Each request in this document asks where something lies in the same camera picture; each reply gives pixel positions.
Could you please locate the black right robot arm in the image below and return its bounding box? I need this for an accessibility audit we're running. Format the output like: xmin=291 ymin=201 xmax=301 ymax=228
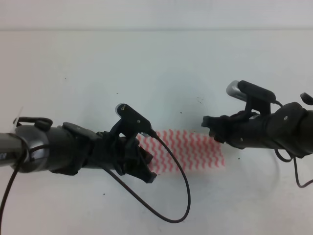
xmin=201 ymin=94 xmax=313 ymax=158

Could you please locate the right black camera cable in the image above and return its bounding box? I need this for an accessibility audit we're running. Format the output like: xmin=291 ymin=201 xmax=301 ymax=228
xmin=270 ymin=99 xmax=313 ymax=188

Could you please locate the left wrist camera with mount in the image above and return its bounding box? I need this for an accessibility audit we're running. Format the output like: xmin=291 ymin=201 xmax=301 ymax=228
xmin=115 ymin=103 xmax=152 ymax=137

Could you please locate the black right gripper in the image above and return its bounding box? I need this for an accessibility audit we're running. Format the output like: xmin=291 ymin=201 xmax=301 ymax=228
xmin=201 ymin=111 xmax=257 ymax=149

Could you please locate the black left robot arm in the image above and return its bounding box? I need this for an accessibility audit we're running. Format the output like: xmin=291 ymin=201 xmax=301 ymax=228
xmin=0 ymin=122 xmax=157 ymax=183

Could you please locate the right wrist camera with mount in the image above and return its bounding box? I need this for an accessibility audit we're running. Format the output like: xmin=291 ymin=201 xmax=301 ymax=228
xmin=226 ymin=80 xmax=276 ymax=115

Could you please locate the left black camera cable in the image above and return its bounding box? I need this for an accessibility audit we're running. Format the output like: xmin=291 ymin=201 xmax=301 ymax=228
xmin=0 ymin=129 xmax=191 ymax=224

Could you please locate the black camera cable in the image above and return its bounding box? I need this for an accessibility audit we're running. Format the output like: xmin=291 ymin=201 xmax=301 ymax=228
xmin=0 ymin=129 xmax=191 ymax=224
xmin=270 ymin=99 xmax=313 ymax=188

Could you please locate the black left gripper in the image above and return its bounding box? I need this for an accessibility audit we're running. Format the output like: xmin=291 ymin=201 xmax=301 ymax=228
xmin=90 ymin=131 xmax=157 ymax=184

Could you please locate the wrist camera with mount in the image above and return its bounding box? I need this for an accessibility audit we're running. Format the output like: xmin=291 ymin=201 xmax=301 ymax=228
xmin=115 ymin=103 xmax=152 ymax=137
xmin=226 ymin=80 xmax=276 ymax=115

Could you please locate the pink white striped towel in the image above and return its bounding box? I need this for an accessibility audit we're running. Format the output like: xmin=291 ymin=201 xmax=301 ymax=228
xmin=137 ymin=129 xmax=224 ymax=174

